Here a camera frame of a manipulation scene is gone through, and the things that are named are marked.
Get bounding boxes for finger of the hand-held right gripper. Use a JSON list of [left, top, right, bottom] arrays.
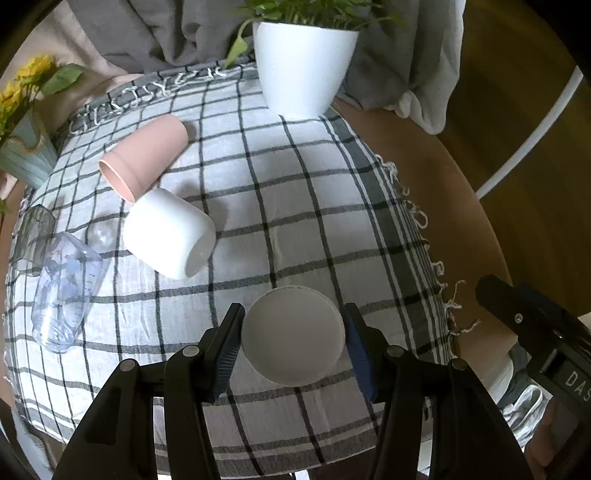
[[475, 274, 579, 354]]

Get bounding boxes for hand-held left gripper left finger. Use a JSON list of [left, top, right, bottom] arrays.
[[53, 303, 246, 480]]

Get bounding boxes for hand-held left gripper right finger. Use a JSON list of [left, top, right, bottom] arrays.
[[344, 303, 533, 480]]

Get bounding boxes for white cup with ribbed rim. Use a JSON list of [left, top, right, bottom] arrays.
[[241, 285, 346, 387]]

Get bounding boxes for plain white cup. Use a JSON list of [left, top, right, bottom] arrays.
[[122, 189, 217, 281]]

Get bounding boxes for clear plastic measuring cup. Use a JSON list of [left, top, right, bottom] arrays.
[[30, 231, 103, 354]]

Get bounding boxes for pink cup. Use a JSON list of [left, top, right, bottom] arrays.
[[98, 114, 189, 205]]

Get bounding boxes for grey translucent cup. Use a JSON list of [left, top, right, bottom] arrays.
[[13, 205, 57, 278]]

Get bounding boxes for grey white clothing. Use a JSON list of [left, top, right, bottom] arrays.
[[487, 344, 548, 448]]

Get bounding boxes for checked grey white tablecloth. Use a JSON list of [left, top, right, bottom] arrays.
[[2, 62, 482, 479]]

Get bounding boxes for white metal bar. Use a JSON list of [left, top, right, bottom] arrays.
[[475, 67, 585, 200]]

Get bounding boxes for white cloth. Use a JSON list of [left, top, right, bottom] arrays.
[[396, 0, 468, 136]]

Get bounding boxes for light blue vase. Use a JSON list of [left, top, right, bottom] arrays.
[[0, 108, 59, 188]]

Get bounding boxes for white plant pot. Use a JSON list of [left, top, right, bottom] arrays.
[[252, 21, 360, 120]]

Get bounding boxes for grey cloth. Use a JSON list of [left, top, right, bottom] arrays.
[[67, 0, 422, 112]]

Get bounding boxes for yellow artificial flowers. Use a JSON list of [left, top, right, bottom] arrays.
[[0, 55, 86, 145]]

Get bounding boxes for green leafy plant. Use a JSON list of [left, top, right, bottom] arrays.
[[225, 0, 403, 71]]

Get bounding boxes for beige cloth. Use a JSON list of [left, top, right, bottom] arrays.
[[18, 0, 145, 134]]

